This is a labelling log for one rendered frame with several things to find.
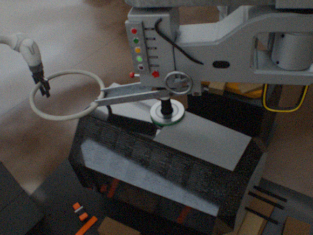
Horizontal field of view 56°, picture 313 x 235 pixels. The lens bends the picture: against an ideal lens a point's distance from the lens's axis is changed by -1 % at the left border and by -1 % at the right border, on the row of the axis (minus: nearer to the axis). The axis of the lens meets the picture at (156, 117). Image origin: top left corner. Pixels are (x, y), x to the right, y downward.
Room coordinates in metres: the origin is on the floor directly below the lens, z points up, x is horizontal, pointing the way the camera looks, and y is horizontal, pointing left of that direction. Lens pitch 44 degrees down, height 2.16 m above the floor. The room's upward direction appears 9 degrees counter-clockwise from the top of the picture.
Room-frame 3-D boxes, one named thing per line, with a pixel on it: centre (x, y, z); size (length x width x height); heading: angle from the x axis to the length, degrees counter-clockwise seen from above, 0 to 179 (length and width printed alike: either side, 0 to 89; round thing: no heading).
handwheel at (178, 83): (1.21, -0.15, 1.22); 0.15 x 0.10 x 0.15; 71
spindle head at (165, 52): (1.33, -0.15, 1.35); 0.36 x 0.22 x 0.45; 71
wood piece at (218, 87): (1.63, -0.48, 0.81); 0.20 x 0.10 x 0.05; 149
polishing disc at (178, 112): (1.36, -0.07, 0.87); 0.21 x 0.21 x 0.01
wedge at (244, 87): (1.56, -0.70, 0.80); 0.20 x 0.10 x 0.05; 95
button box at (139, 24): (1.27, 0.03, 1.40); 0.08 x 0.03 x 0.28; 71
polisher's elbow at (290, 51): (1.15, -0.70, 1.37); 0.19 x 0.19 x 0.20
